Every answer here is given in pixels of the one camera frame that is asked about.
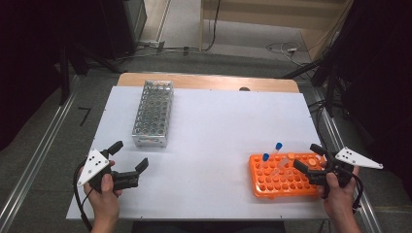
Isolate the person's left hand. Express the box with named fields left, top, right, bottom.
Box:
left=83, top=160, right=123, bottom=224

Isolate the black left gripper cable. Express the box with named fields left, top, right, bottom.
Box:
left=73, top=161, right=94, bottom=233

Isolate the dark curtain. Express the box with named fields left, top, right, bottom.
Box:
left=0, top=0, right=102, bottom=151
left=324, top=0, right=412, bottom=198

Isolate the black floor cable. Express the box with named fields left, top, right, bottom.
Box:
left=200, top=0, right=223, bottom=52

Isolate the aluminium floor rail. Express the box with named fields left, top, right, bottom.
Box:
left=310, top=86, right=384, bottom=233
left=0, top=76, right=81, bottom=233

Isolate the orange plastic test tube rack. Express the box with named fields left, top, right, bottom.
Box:
left=248, top=152, right=326, bottom=199

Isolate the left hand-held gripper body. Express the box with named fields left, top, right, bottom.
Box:
left=77, top=149, right=140, bottom=194

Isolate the black metal stand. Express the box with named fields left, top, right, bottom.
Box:
left=57, top=42, right=121, bottom=107
left=280, top=57, right=346, bottom=118

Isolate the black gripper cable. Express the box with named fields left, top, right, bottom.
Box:
left=73, top=161, right=94, bottom=233
left=351, top=173, right=365, bottom=212

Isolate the wooden table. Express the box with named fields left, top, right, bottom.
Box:
left=116, top=72, right=300, bottom=94

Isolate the dark cabinet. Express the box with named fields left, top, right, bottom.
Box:
left=98, top=0, right=148, bottom=60

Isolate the person's right hand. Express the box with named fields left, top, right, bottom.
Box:
left=318, top=166, right=361, bottom=224

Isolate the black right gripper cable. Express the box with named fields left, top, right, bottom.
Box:
left=351, top=173, right=365, bottom=212

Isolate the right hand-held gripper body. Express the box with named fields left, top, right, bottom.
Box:
left=305, top=146, right=384, bottom=199

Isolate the white floor cable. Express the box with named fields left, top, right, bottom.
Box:
left=265, top=41, right=313, bottom=67

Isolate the power strip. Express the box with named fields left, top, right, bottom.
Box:
left=138, top=40, right=166, bottom=52

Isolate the clear tube rack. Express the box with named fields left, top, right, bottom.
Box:
left=131, top=80, right=175, bottom=149

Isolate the white table board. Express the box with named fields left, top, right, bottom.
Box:
left=66, top=85, right=329, bottom=221

